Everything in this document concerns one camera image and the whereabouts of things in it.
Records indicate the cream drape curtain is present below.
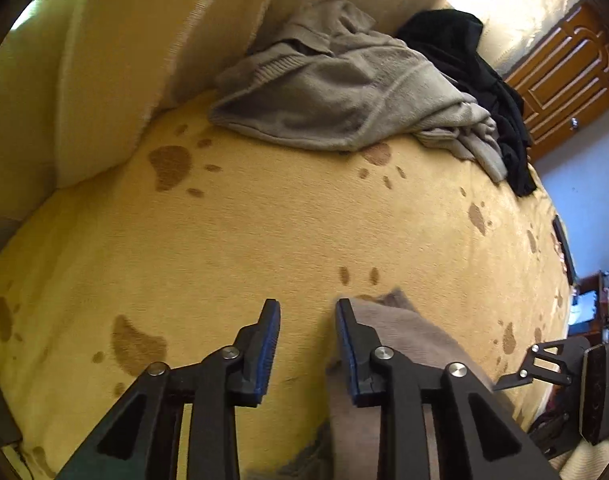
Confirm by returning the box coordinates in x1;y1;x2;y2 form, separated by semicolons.
0;0;450;221

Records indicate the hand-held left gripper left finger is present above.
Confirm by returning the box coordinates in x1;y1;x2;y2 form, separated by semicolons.
59;299;281;480

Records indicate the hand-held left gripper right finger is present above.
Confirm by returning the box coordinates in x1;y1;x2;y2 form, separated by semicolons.
335;298;560;480

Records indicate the black flat device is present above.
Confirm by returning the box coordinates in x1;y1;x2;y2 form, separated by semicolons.
552;214;579;286

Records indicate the cluttered wooden side table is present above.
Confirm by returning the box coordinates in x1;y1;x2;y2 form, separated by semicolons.
567;269;609;343

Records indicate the taupe knit sweater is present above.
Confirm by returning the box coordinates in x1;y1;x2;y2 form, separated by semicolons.
208;0;509;183

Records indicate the mauve knit sweater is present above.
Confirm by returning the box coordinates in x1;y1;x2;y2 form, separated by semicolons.
244;287;515;480

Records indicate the black knit garment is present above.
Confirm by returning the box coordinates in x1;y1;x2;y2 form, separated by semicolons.
395;8;538;198

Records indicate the brown wooden door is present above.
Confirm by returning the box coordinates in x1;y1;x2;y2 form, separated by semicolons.
502;2;609;163

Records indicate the person's cream knit clothing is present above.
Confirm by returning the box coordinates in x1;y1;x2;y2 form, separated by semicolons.
557;437;609;480

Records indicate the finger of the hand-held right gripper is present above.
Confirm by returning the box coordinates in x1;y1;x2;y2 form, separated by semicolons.
495;337;585;393

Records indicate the yellow paw print blanket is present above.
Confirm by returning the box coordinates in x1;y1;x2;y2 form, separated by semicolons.
0;90;573;480

